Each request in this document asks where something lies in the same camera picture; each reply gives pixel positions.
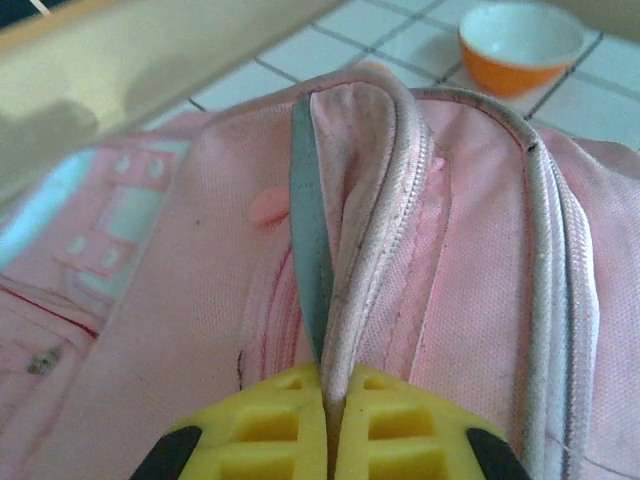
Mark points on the orange and white bowl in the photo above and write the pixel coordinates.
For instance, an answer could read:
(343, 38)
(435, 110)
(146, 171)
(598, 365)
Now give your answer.
(510, 70)

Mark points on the pink school backpack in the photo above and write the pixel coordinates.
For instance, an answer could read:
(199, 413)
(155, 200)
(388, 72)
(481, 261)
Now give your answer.
(200, 280)

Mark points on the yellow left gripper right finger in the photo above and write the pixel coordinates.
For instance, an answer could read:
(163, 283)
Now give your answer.
(400, 435)

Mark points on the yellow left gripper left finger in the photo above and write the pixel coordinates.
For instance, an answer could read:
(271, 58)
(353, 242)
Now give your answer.
(265, 435)

